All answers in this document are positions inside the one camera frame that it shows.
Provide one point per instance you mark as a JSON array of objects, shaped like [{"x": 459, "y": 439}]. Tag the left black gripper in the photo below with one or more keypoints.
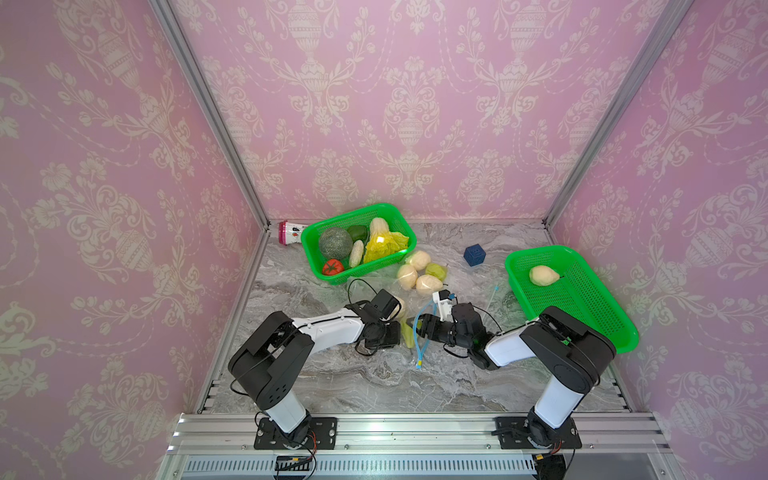
[{"x": 395, "y": 340}]

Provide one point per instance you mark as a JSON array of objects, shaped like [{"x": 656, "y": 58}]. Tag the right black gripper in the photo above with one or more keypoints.
[{"x": 433, "y": 327}]

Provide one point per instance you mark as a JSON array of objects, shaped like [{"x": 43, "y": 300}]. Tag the clear zip-top bag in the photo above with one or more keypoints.
[{"x": 385, "y": 307}]

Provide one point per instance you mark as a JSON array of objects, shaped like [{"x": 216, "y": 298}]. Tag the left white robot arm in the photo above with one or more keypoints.
[{"x": 267, "y": 365}]

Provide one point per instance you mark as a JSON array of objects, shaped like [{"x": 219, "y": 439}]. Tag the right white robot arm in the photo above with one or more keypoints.
[{"x": 575, "y": 354}]

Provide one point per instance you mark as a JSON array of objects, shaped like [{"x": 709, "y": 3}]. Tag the cream pear outside bag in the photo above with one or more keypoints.
[{"x": 418, "y": 259}]

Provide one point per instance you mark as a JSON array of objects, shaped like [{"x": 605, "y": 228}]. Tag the red tomato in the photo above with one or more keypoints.
[{"x": 332, "y": 267}]

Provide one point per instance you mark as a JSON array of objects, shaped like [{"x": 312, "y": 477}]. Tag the blue cube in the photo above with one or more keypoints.
[{"x": 474, "y": 255}]

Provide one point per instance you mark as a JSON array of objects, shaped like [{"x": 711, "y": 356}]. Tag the pale cucumber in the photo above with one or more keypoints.
[{"x": 356, "y": 254}]

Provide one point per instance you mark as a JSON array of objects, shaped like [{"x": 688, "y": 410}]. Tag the yellow-green lettuce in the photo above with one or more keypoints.
[{"x": 383, "y": 245}]

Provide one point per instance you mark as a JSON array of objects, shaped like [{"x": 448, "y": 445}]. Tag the green basket with produce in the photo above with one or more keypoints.
[{"x": 363, "y": 216}]

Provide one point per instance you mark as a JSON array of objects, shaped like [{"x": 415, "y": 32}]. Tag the dark green melon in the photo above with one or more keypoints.
[{"x": 335, "y": 243}]

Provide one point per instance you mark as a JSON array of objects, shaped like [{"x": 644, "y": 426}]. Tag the green avocado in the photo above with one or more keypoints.
[{"x": 358, "y": 232}]

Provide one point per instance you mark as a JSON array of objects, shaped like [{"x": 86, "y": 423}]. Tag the pink white bottle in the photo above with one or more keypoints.
[{"x": 290, "y": 232}]

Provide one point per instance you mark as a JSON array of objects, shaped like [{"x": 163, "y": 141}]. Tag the empty green basket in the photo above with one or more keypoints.
[{"x": 578, "y": 292}]

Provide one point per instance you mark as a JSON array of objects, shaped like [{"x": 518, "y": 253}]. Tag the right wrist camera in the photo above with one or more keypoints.
[{"x": 443, "y": 301}]

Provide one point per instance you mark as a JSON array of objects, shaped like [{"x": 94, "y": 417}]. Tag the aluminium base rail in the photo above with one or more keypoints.
[{"x": 622, "y": 445}]

